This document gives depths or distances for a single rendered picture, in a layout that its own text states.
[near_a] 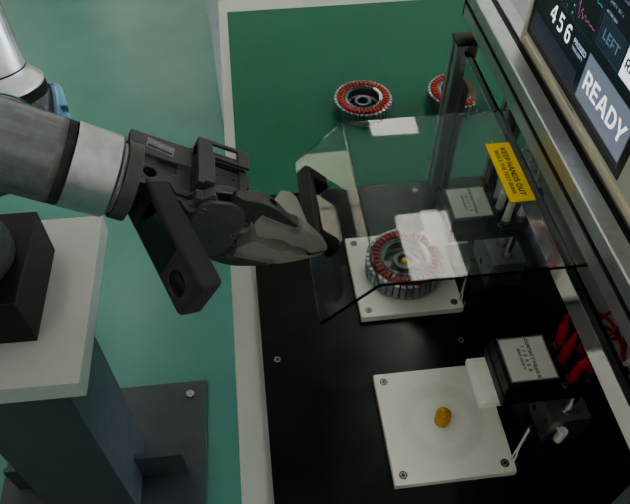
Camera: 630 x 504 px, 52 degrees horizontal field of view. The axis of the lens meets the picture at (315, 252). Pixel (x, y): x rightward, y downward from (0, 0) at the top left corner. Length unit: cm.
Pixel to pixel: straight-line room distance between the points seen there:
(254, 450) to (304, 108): 70
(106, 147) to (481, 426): 57
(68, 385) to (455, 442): 53
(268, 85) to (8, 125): 88
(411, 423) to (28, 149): 56
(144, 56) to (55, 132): 235
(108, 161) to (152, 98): 211
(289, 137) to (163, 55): 170
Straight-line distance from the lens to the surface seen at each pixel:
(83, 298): 105
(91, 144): 57
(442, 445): 85
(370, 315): 94
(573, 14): 75
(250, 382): 92
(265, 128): 127
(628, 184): 66
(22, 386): 100
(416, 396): 88
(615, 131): 67
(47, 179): 56
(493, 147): 77
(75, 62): 296
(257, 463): 87
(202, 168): 60
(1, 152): 56
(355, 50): 148
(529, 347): 78
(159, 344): 188
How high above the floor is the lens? 155
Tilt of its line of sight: 50 degrees down
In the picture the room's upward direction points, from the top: straight up
